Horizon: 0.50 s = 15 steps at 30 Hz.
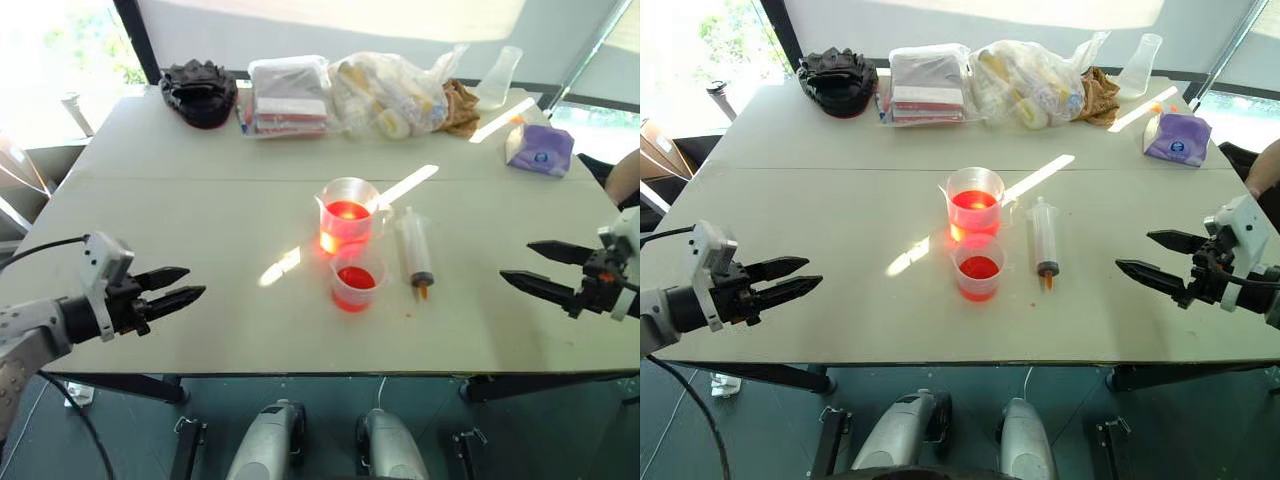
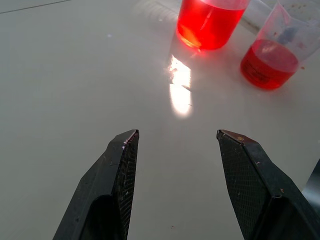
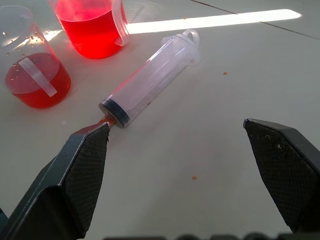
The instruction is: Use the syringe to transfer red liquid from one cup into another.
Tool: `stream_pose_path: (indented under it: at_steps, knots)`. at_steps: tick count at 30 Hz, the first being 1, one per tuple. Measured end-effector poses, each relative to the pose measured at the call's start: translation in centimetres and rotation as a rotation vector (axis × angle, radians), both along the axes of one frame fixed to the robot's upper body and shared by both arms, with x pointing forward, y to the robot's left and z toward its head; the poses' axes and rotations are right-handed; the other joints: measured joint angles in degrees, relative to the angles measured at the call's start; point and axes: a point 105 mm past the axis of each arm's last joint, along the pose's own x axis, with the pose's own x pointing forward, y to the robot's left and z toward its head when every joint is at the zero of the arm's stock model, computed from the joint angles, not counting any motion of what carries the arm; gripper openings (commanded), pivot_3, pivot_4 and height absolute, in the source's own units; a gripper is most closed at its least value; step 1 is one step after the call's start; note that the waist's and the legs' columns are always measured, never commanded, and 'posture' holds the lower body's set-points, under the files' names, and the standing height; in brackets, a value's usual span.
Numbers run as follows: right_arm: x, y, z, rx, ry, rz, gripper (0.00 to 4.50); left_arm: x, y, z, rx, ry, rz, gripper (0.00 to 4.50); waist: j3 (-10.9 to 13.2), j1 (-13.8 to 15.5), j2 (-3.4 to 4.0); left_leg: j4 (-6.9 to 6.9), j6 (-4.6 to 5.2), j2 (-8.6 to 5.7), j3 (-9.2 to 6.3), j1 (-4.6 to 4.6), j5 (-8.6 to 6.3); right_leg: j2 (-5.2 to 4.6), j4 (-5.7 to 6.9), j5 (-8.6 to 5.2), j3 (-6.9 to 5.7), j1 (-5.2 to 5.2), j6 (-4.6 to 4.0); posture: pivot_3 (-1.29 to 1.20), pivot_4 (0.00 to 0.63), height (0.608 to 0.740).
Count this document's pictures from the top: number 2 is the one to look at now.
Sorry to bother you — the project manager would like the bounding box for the beaker with red liquid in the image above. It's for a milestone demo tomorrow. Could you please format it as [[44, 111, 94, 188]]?
[[176, 0, 251, 51]]

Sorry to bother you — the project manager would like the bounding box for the dark rounded robot body part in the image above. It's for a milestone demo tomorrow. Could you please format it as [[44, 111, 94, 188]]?
[[301, 158, 320, 210]]

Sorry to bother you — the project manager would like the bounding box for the small clear cup red liquid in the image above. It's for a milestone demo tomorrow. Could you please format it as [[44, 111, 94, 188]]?
[[240, 0, 320, 91]]

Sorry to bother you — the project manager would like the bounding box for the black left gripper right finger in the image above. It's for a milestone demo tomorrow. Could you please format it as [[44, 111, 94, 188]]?
[[216, 129, 320, 240]]

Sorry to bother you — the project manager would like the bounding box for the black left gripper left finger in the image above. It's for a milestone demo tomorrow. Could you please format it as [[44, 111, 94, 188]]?
[[52, 129, 140, 240]]

